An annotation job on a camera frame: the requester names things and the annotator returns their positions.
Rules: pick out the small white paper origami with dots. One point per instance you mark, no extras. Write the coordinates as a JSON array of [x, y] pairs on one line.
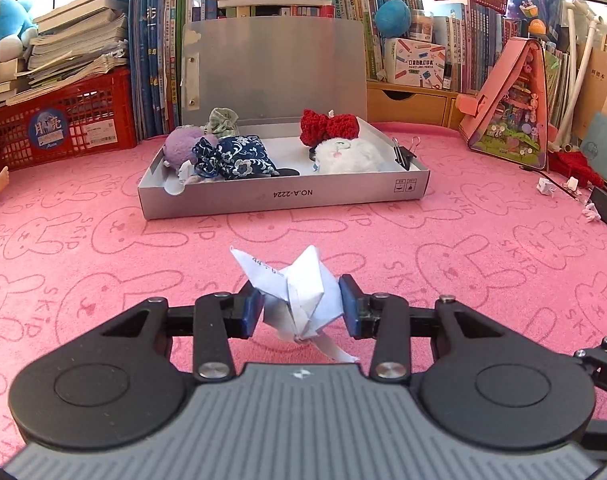
[[546, 186]]

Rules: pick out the blue floral fabric pouch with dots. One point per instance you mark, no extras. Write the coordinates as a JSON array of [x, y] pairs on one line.
[[238, 157]]

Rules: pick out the pink triangular toy house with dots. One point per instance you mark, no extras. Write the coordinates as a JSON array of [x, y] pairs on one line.
[[513, 115]]

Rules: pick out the large paper origami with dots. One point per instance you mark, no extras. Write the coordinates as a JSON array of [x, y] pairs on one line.
[[303, 300]]

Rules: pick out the label printer box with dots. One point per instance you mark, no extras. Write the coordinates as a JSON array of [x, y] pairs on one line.
[[413, 62]]

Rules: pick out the small dark bottle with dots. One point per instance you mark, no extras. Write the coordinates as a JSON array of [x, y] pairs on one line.
[[448, 77]]

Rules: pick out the silver cardboard box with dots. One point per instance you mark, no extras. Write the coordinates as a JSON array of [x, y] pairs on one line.
[[293, 75]]

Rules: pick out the stack of flat books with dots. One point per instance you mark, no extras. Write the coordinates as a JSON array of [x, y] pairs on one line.
[[273, 7]]

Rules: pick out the small paper piece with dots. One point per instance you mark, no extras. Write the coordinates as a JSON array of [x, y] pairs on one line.
[[186, 171]]

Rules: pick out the red knitted bow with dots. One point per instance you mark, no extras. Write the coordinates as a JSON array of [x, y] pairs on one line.
[[333, 127]]

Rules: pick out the red knitted cloth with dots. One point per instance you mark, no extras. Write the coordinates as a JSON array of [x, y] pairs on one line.
[[578, 167]]

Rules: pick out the blue and white cat plush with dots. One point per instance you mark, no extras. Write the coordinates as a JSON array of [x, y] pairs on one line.
[[6, 25]]

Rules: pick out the row of thin picture books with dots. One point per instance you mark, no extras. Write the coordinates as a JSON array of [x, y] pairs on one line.
[[558, 85]]

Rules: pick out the green checkered scrunchie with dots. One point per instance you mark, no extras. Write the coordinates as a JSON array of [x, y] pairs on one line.
[[223, 122]]

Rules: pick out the purple plush toy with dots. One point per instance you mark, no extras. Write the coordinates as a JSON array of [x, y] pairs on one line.
[[183, 142]]

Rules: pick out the wooden drawer unit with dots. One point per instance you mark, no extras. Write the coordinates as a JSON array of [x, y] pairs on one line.
[[408, 102]]

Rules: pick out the stack of worn books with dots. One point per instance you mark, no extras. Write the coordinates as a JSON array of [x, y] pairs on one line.
[[78, 35]]

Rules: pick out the large red plastic basket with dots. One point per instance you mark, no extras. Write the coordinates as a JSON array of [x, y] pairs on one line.
[[93, 110]]

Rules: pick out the row of grey-blue books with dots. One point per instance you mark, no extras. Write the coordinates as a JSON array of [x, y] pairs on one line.
[[478, 50]]

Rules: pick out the white fluffy plush toy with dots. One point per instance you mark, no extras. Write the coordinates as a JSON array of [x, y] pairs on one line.
[[343, 155]]

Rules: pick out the dark blue mask box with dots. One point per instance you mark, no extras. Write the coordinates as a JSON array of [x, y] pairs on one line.
[[533, 5]]

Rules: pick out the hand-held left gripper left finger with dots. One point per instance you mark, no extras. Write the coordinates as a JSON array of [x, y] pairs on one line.
[[251, 312]]

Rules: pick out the brown cardboard box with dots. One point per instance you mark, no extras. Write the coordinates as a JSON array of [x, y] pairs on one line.
[[603, 85]]

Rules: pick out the white plastic pipes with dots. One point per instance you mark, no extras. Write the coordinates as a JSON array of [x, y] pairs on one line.
[[581, 60]]

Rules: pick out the row of green yellow books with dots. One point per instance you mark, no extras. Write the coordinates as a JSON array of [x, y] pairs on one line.
[[358, 10]]

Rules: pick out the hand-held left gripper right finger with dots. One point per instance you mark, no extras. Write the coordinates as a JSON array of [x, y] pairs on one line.
[[348, 305]]

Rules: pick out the pink rabbit-print mat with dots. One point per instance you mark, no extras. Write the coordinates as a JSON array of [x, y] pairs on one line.
[[108, 260]]

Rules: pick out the grey-blue folder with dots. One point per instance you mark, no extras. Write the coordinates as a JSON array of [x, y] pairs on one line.
[[606, 145]]

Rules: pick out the row of tall blue books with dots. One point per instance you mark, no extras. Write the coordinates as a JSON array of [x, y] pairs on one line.
[[151, 60]]

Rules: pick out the round blue plush ball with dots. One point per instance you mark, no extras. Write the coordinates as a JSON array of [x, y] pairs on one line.
[[392, 17]]

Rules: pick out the black binder clip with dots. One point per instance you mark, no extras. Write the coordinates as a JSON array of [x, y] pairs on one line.
[[403, 152]]

